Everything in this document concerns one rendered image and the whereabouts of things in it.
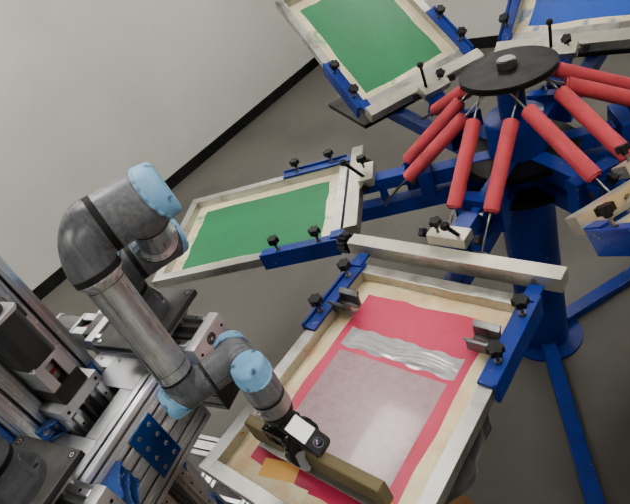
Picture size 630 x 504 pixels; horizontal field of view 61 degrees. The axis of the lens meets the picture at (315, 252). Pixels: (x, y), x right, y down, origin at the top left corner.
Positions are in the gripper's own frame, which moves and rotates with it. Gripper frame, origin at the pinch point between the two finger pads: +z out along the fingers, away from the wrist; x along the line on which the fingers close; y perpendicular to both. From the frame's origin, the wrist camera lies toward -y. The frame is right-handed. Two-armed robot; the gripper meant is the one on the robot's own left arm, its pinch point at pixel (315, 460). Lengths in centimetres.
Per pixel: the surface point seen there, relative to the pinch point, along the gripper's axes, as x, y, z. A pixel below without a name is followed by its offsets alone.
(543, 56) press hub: -136, -10, -32
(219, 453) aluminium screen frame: 9.3, 26.2, 1.3
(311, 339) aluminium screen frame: -31.3, 25.5, 1.8
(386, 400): -23.1, -4.8, 4.8
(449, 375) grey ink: -35.6, -16.4, 4.5
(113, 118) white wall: -186, 380, 13
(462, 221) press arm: -85, 0, -4
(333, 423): -11.8, 4.7, 4.8
